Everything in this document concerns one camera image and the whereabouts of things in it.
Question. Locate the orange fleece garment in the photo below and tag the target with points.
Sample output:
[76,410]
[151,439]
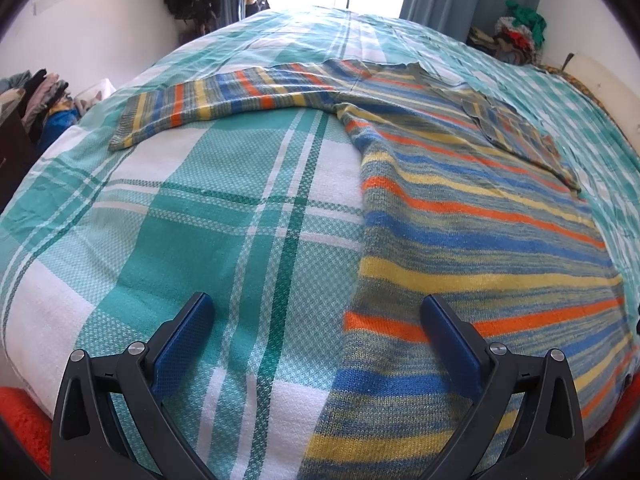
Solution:
[20,412]

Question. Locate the striped knit sweater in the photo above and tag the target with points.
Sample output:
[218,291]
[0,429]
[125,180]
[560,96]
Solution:
[475,220]

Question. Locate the heap of colourful clothes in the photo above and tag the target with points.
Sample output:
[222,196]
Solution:
[515,35]

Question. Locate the white bag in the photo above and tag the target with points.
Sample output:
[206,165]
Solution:
[95,94]

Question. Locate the pile of folded clothes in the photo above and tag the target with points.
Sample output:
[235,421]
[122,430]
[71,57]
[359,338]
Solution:
[42,100]

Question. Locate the bed with teal plaid sheet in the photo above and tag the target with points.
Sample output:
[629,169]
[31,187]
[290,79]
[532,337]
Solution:
[210,200]

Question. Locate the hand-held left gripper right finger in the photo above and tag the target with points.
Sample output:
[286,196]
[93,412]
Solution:
[450,342]

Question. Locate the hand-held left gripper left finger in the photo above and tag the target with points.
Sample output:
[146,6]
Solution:
[185,340]

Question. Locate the dark wooden cabinet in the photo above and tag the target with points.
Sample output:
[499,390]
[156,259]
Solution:
[12,155]

